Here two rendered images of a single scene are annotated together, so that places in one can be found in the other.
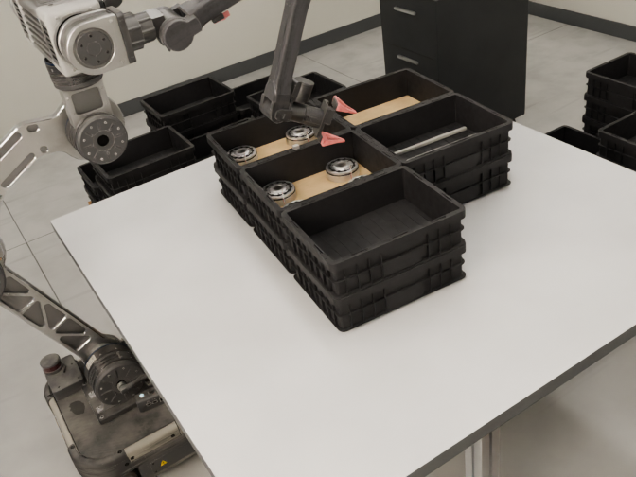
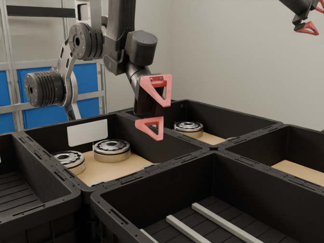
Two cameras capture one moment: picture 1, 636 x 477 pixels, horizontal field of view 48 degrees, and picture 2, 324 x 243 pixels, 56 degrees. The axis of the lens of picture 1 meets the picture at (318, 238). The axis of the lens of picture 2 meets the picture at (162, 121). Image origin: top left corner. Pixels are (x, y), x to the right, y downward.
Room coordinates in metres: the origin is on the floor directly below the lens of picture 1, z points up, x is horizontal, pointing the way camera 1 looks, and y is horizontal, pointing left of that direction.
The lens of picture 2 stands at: (1.79, -0.72, 1.18)
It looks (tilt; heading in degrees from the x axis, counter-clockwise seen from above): 17 degrees down; 73
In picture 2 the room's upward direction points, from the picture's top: straight up
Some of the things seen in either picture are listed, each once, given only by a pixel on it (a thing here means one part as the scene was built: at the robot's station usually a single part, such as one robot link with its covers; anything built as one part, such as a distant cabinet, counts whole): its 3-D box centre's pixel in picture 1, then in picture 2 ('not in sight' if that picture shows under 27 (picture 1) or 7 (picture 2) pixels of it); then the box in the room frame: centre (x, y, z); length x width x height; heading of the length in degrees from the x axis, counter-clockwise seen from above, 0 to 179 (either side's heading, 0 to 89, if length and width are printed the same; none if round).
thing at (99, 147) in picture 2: (277, 189); (112, 146); (1.89, 0.10, 0.86); 0.10 x 0.10 x 0.01
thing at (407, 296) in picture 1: (376, 262); not in sight; (1.58, -0.15, 0.76); 0.40 x 0.30 x 0.12; 112
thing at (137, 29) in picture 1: (133, 30); not in sight; (1.71, 0.35, 1.45); 0.09 x 0.08 x 0.12; 27
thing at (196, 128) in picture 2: (241, 152); (188, 126); (2.17, 0.21, 0.86); 0.10 x 0.10 x 0.01
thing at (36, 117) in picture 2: not in sight; (63, 98); (1.73, 2.05, 0.60); 0.72 x 0.03 x 0.56; 27
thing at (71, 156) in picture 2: not in sight; (63, 157); (1.76, 0.04, 0.86); 0.05 x 0.05 x 0.01
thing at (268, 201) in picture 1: (319, 169); (107, 143); (1.86, -0.04, 0.92); 0.40 x 0.30 x 0.02; 112
